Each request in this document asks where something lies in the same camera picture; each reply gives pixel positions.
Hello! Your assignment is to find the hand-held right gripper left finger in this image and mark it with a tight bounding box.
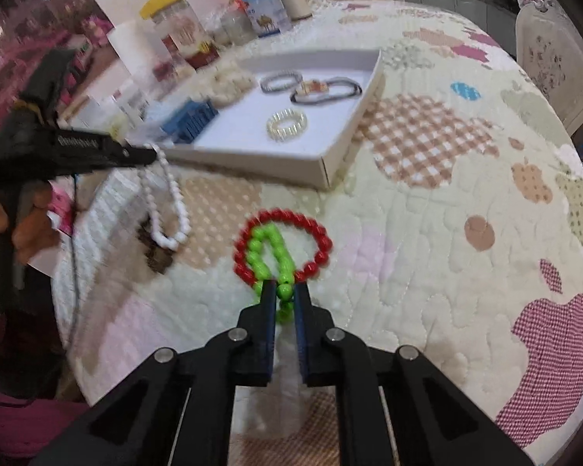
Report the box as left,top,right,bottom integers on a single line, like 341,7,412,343
29,282,276,466

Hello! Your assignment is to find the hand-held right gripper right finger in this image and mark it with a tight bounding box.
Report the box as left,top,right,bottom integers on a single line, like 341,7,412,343
296,282,535,466

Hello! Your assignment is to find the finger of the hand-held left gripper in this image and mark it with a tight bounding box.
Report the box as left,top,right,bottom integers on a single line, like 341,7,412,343
49,129,157,176

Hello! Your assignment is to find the green bead bracelet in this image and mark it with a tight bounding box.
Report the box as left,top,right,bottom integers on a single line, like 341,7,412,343
245,223,297,323

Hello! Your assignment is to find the blue rectangular hair claw clip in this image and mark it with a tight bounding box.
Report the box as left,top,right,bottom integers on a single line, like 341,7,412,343
160,98,220,145

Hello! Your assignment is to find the white bead necklace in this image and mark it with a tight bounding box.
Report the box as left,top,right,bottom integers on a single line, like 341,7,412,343
138,143,191,249

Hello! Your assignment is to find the red bead bracelet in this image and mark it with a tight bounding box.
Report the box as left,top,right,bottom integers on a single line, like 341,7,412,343
233,208,332,285

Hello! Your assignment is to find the white shallow cardboard box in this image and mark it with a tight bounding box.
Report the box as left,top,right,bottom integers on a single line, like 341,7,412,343
126,49,386,190

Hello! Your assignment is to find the cream pearl bracelet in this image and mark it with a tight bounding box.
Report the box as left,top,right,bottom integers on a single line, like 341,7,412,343
266,108,308,143

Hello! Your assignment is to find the grey bead bracelet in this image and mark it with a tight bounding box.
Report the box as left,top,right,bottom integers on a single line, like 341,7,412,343
259,71,303,94

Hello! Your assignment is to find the black hair tie with plush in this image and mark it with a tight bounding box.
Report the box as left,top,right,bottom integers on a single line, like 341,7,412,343
290,77,363,106

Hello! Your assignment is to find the person's left hand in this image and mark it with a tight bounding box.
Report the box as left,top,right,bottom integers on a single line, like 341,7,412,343
0,187,61,268

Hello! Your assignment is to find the white paper towel roll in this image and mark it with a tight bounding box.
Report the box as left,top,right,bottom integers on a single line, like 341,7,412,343
106,22,168,88

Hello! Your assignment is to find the quilted apple-print table mat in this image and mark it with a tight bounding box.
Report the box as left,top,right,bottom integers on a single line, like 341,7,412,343
51,0,583,466

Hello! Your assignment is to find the glass jar with brown label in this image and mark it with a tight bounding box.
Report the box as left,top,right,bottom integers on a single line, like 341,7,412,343
141,0,219,69

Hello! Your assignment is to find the clear glass bottle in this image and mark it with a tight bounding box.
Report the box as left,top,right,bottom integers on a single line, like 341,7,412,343
222,0,257,45

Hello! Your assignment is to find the blue milk powder can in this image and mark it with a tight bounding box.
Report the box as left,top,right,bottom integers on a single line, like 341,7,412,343
236,0,293,38

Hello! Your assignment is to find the maroon clothing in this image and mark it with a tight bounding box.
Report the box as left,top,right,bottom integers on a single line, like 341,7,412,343
0,311,95,466

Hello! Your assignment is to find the black cable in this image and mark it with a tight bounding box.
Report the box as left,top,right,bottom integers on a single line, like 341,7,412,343
67,174,86,333

